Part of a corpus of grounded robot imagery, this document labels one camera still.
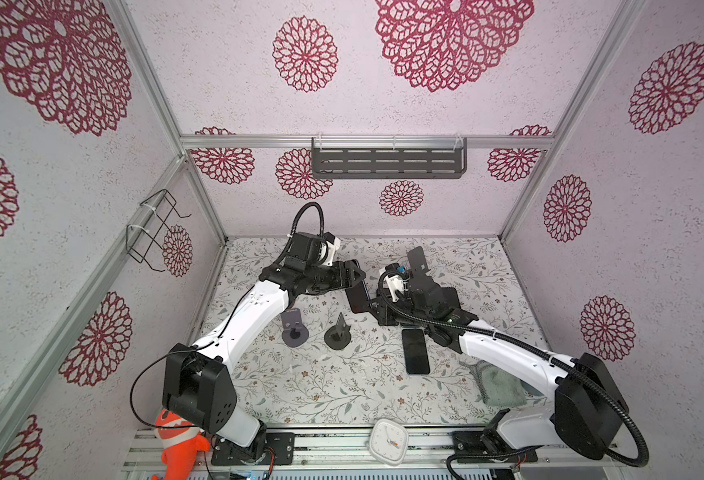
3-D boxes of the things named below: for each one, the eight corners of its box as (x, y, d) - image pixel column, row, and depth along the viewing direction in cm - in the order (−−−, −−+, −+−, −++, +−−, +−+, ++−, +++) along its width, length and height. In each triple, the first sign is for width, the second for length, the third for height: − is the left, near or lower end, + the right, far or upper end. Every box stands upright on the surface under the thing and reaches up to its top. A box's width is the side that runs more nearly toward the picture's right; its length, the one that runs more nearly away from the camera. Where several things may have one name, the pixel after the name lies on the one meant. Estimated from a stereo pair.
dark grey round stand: (325, 343, 94) (323, 334, 89) (341, 323, 99) (341, 312, 94) (341, 354, 92) (340, 345, 87) (357, 332, 97) (357, 322, 91)
